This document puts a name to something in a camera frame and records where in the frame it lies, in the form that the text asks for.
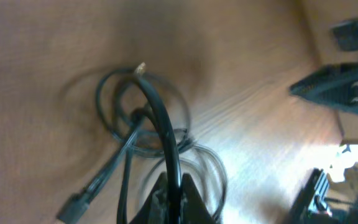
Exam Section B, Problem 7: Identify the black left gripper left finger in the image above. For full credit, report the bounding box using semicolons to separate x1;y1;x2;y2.
130;172;168;224

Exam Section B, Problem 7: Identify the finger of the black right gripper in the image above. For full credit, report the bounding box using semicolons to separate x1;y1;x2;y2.
289;63;358;114

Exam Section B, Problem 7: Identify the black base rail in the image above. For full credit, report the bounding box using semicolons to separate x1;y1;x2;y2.
284;168;329;224

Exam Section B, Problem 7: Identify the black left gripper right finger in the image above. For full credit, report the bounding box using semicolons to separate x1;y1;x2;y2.
180;173;216;224

